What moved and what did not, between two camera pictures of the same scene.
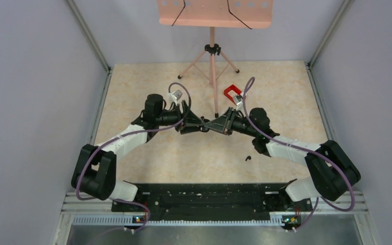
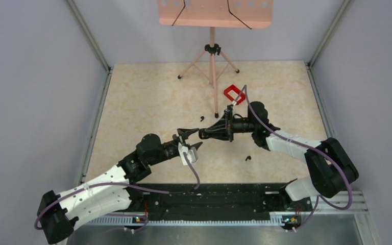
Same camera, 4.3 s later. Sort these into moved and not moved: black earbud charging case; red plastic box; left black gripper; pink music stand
Moved: left black gripper; black earbud charging case
Not moved: red plastic box; pink music stand
